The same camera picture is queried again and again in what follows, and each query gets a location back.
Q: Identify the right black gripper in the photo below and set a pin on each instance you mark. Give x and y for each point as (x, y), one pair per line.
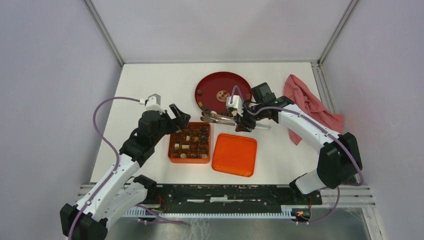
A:
(243, 124)

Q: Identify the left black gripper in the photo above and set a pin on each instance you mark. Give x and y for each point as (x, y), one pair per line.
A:
(182, 119)

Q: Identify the metal tongs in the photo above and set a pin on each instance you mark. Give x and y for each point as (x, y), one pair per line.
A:
(214, 118)

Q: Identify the orange chocolate box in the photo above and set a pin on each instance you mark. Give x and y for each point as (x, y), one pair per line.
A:
(199, 152)

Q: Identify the round red tray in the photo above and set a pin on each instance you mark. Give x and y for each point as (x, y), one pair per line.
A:
(214, 89)

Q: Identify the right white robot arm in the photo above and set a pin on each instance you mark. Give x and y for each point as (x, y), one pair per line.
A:
(339, 157)

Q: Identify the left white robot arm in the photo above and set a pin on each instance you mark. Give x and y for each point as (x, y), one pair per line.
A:
(96, 212)

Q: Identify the orange box lid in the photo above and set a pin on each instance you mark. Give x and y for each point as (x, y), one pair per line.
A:
(234, 155)

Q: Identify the pink cloth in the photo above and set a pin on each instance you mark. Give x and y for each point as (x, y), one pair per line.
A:
(296, 90)

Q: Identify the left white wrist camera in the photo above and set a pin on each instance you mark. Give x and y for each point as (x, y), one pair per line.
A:
(152, 103)

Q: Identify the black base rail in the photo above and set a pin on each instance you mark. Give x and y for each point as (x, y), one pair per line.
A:
(227, 199)

